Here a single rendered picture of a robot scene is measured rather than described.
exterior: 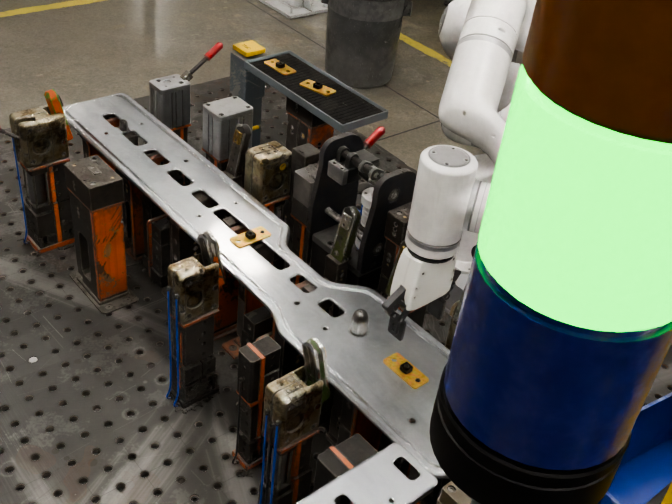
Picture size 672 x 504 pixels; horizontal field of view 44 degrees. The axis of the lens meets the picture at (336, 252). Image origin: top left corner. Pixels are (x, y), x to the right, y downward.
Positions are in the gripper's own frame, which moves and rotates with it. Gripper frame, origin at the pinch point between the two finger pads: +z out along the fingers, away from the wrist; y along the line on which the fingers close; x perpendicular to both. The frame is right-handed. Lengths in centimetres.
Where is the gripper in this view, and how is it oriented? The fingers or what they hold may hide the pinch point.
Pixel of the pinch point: (416, 320)
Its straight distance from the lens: 140.7
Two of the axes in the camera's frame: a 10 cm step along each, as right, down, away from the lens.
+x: 6.4, 5.1, -5.8
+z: -1.0, 8.0, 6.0
